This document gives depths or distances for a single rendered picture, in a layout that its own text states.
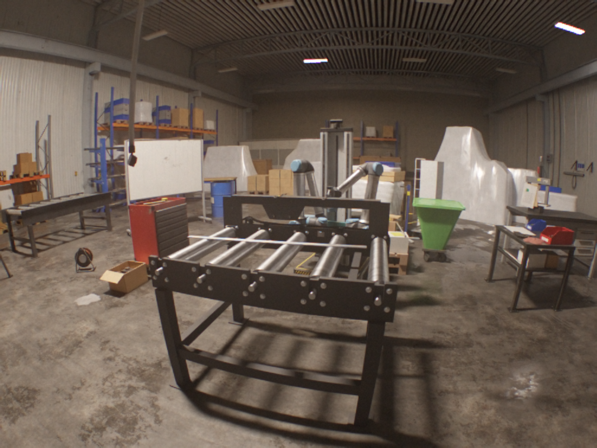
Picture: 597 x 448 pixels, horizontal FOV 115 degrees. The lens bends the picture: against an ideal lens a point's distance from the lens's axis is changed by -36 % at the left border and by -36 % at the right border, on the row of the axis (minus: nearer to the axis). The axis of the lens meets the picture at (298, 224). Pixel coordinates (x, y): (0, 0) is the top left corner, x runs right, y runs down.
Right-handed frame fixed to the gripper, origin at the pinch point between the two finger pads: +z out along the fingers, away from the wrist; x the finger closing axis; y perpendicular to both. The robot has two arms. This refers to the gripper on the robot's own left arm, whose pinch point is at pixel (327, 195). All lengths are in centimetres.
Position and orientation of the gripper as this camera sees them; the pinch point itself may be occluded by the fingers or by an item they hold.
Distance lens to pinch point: 231.7
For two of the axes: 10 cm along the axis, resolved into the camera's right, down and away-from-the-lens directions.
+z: -2.6, 2.1, -9.4
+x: 0.0, -9.8, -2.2
